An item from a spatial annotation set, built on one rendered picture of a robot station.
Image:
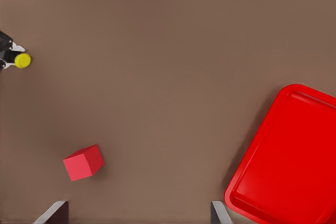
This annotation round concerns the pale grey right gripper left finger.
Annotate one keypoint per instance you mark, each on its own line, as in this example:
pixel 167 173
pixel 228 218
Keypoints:
pixel 53 213

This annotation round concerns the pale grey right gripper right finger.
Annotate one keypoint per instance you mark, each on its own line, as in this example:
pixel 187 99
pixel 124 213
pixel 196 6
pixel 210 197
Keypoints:
pixel 220 214

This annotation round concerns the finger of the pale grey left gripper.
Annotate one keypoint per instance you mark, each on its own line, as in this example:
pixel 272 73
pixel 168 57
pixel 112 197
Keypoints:
pixel 9 65
pixel 18 47

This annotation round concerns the red cube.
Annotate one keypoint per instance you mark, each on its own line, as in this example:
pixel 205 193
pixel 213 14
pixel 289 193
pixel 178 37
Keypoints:
pixel 82 163

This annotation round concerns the red plastic tray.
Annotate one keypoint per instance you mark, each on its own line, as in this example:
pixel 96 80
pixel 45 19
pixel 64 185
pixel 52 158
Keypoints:
pixel 288 155

